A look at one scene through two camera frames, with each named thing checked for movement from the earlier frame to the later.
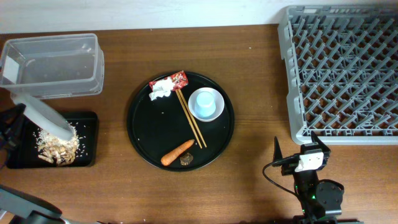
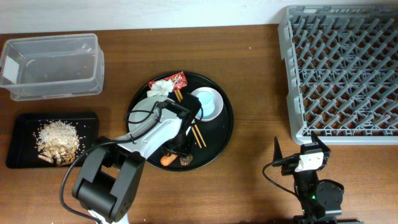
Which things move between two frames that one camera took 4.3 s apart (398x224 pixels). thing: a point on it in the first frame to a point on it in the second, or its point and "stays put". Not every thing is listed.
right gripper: (287, 168) stays put
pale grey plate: (45, 117) to (143, 108)
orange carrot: (174, 154) stays put
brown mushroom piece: (186, 158) stays put
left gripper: (9, 132) to (188, 149)
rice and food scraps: (53, 149) stays put
